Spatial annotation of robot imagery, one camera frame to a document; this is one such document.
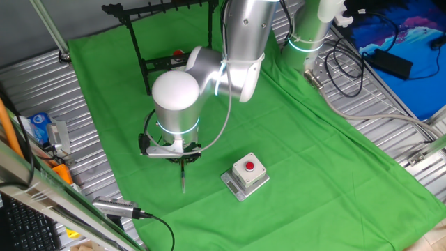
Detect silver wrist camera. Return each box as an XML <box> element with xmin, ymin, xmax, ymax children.
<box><xmin>145</xmin><ymin>140</ymin><xmax>203</xmax><ymax>159</ymax></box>

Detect black carved pen rack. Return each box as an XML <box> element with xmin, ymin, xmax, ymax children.
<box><xmin>101</xmin><ymin>0</ymin><xmax>219</xmax><ymax>97</ymax></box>

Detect grey corrugated conduit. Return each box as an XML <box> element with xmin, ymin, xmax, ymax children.
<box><xmin>303</xmin><ymin>68</ymin><xmax>443</xmax><ymax>140</ymax></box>

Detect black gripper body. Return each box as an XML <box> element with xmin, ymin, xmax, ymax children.
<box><xmin>165</xmin><ymin>142</ymin><xmax>203</xmax><ymax>165</ymax></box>

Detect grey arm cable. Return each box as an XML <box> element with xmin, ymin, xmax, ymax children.
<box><xmin>144</xmin><ymin>57</ymin><xmax>233</xmax><ymax>157</ymax></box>

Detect blue painted mat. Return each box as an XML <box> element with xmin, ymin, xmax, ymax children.
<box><xmin>348</xmin><ymin>0</ymin><xmax>446</xmax><ymax>121</ymax></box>

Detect green cloth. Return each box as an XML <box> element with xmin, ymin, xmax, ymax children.
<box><xmin>68</xmin><ymin>0</ymin><xmax>446</xmax><ymax>251</ymax></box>

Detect grey ridged metal device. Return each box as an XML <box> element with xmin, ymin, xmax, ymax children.
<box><xmin>45</xmin><ymin>120</ymin><xmax>72</xmax><ymax>155</ymax></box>

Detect orange button box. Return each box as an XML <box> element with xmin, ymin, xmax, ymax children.
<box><xmin>52</xmin><ymin>163</ymin><xmax>75</xmax><ymax>185</ymax></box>

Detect black keyboard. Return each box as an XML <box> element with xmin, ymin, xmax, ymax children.
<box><xmin>0</xmin><ymin>194</ymin><xmax>62</xmax><ymax>251</ymax></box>

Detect black mouse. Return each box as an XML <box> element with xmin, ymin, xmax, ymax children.
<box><xmin>429</xmin><ymin>34</ymin><xmax>446</xmax><ymax>51</ymax></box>

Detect aluminium frame bar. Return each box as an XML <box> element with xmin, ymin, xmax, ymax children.
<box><xmin>0</xmin><ymin>139</ymin><xmax>146</xmax><ymax>251</ymax></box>

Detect aluminium profile bracket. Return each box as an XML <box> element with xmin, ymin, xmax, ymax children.
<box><xmin>406</xmin><ymin>134</ymin><xmax>446</xmax><ymax>167</ymax></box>

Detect beige wooden blocks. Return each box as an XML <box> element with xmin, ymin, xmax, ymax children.
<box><xmin>69</xmin><ymin>242</ymin><xmax>97</xmax><ymax>251</ymax></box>

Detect black cable bundle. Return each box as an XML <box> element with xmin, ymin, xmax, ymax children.
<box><xmin>323</xmin><ymin>10</ymin><xmax>401</xmax><ymax>99</ymax></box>

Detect blue tissue pack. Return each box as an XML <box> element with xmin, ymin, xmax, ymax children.
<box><xmin>27</xmin><ymin>112</ymin><xmax>53</xmax><ymax>146</ymax></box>

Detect black power adapter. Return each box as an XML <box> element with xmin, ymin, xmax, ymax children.
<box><xmin>363</xmin><ymin>48</ymin><xmax>415</xmax><ymax>81</ymax></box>

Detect white box with red button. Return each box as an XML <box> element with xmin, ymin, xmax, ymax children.
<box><xmin>170</xmin><ymin>49</ymin><xmax>190</xmax><ymax>73</ymax></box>
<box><xmin>231</xmin><ymin>151</ymin><xmax>268</xmax><ymax>189</ymax></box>

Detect orange pole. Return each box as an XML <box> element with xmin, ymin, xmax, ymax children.
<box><xmin>0</xmin><ymin>97</ymin><xmax>24</xmax><ymax>159</ymax></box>

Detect brown calligraphy brush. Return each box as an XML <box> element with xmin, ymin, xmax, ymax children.
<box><xmin>179</xmin><ymin>159</ymin><xmax>187</xmax><ymax>195</ymax></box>

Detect thin aluminium post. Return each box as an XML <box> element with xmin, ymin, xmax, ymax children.
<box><xmin>29</xmin><ymin>0</ymin><xmax>72</xmax><ymax>65</ymax></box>

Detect silver elongated camera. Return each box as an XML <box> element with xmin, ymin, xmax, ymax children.
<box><xmin>92</xmin><ymin>195</ymin><xmax>142</xmax><ymax>220</ymax></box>

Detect black camera cable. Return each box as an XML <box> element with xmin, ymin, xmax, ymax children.
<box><xmin>134</xmin><ymin>208</ymin><xmax>176</xmax><ymax>251</ymax></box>

